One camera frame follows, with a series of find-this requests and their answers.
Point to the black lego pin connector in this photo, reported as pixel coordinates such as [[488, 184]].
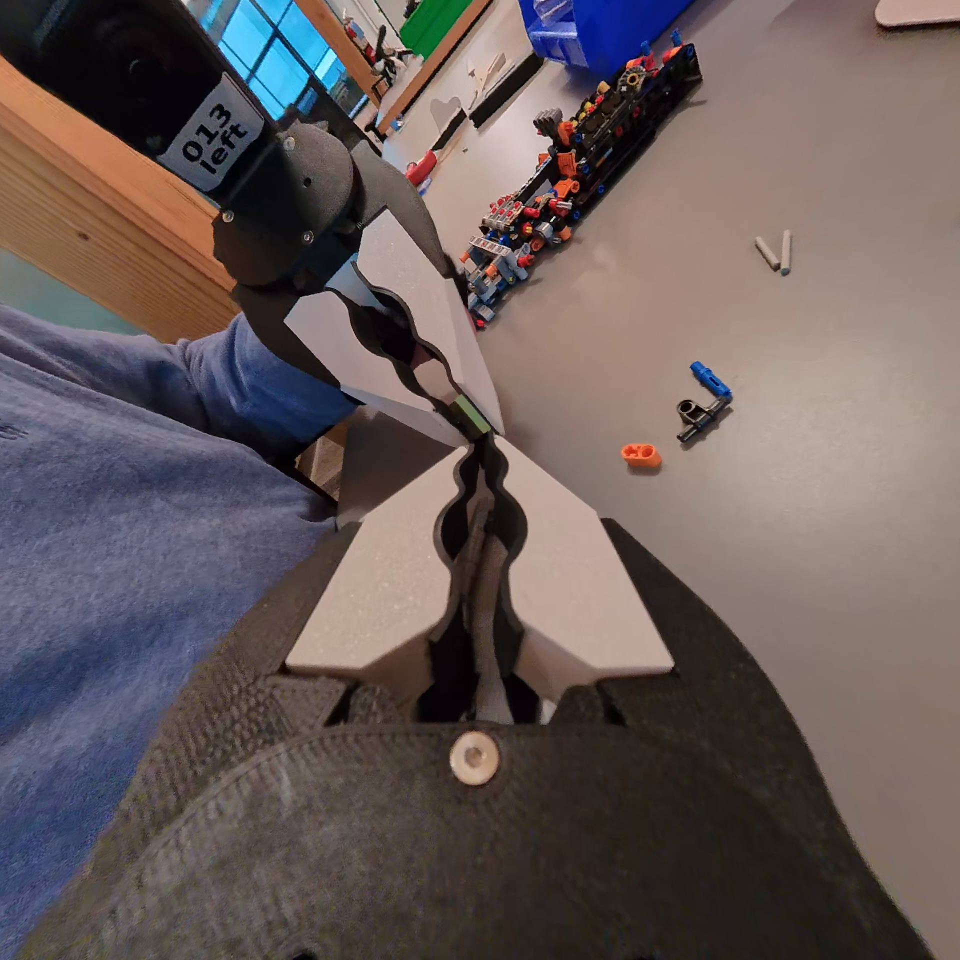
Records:
[[697, 416]]

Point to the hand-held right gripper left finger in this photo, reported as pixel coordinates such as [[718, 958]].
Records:
[[375, 592]]

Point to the blue plastic bin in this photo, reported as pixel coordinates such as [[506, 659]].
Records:
[[600, 30]]

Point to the wooden board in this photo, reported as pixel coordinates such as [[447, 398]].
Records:
[[97, 210]]

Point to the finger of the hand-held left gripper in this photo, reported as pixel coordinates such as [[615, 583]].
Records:
[[420, 285], [337, 337]]

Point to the red black tool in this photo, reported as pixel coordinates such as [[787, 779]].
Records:
[[421, 172]]

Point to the orange lego connector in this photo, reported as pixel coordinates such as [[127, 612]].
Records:
[[641, 455]]

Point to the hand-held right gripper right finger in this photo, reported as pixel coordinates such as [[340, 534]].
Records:
[[585, 592]]

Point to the black bar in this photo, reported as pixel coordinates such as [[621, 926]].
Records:
[[506, 90]]

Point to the black green lego piece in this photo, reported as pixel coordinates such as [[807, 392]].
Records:
[[472, 416]]

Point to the lego car chassis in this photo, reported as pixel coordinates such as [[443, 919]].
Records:
[[585, 165]]

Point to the person's left forearm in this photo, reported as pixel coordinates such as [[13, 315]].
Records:
[[262, 382]]

